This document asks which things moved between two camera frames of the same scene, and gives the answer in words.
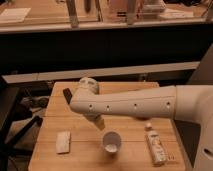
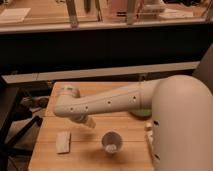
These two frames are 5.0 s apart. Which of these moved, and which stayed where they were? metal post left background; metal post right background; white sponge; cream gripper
Moved: cream gripper
Stayed: metal post right background; white sponge; metal post left background
